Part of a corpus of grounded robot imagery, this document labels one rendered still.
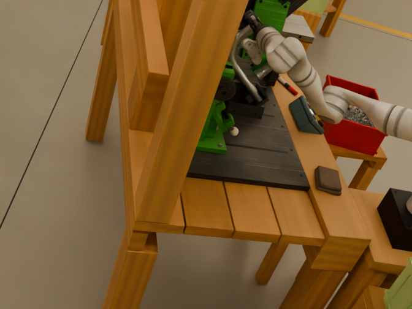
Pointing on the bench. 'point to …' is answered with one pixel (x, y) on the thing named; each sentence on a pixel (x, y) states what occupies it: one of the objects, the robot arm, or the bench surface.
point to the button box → (305, 116)
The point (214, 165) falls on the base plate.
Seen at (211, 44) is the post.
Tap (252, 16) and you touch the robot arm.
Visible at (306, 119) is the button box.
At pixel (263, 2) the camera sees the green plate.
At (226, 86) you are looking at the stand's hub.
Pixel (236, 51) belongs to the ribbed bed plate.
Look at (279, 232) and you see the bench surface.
